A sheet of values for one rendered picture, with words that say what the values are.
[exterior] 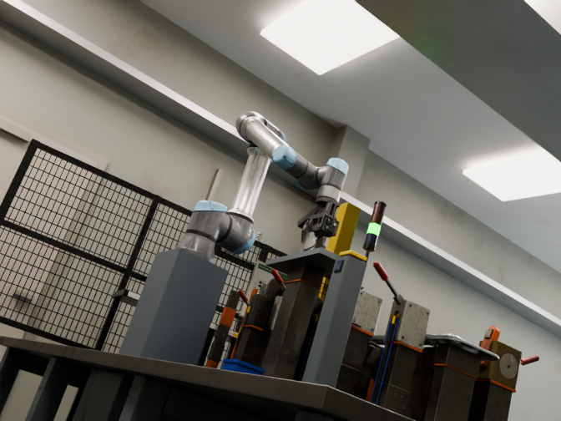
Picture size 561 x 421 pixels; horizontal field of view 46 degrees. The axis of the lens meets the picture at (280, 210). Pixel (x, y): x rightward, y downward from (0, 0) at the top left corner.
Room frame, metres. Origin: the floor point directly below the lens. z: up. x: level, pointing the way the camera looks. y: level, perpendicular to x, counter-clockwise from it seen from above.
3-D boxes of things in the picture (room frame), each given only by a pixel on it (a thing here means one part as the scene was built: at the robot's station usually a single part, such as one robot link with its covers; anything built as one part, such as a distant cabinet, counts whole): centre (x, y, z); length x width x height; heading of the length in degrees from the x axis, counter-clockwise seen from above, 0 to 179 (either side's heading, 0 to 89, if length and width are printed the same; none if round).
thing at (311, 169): (2.13, -0.06, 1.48); 0.11 x 0.11 x 0.08; 41
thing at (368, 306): (2.05, -0.32, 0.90); 0.13 x 0.08 x 0.41; 113
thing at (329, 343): (1.84, -0.24, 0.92); 0.08 x 0.08 x 0.44; 23
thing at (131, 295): (3.17, 0.17, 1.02); 0.90 x 0.22 x 0.03; 113
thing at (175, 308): (2.30, 0.24, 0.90); 0.20 x 0.20 x 0.40; 30
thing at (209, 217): (2.31, 0.24, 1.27); 0.13 x 0.12 x 0.14; 131
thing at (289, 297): (2.08, -0.14, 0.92); 0.10 x 0.08 x 0.45; 23
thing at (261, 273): (3.40, -0.06, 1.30); 0.23 x 0.02 x 0.31; 113
